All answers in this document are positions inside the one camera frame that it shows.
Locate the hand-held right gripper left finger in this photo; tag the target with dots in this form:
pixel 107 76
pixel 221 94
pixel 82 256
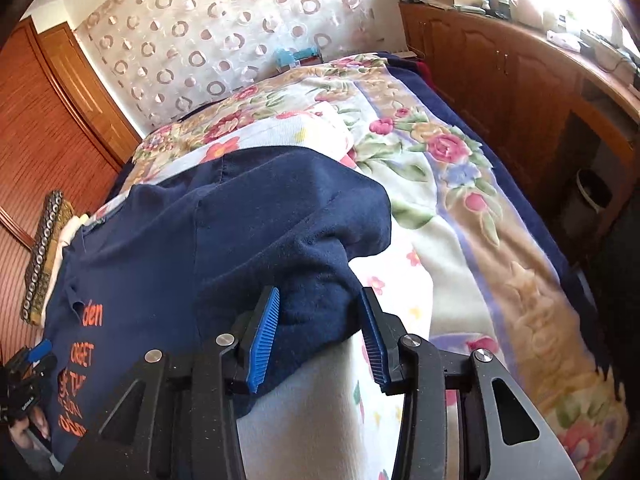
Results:
pixel 262 340

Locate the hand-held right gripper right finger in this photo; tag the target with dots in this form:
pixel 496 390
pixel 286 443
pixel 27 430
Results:
pixel 372 345

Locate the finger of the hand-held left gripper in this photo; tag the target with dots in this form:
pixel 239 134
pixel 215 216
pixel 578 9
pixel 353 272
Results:
pixel 41 349
pixel 46 364

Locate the navy t-shirt with orange print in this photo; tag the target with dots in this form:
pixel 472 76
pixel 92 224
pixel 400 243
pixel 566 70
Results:
pixel 200 240

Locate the person's left hand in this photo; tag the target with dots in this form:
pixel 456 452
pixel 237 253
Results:
pixel 22 431

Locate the white flowered cloth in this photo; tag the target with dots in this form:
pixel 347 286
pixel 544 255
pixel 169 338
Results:
pixel 300 425

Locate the folded patterned cloth stack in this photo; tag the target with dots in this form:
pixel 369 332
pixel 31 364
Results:
pixel 45 250

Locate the floral blanket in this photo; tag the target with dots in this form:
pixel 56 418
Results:
pixel 450 240

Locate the wooden wardrobe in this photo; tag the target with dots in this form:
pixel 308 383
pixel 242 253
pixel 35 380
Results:
pixel 60 125

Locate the blue toy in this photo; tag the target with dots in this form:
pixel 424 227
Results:
pixel 287 57

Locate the wooden sideboard cabinet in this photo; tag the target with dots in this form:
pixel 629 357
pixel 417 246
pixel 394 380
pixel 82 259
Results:
pixel 500 75

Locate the circle-patterned curtain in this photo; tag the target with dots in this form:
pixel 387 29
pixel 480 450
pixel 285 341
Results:
pixel 200 35

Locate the white packet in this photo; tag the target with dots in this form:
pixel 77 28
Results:
pixel 560 39

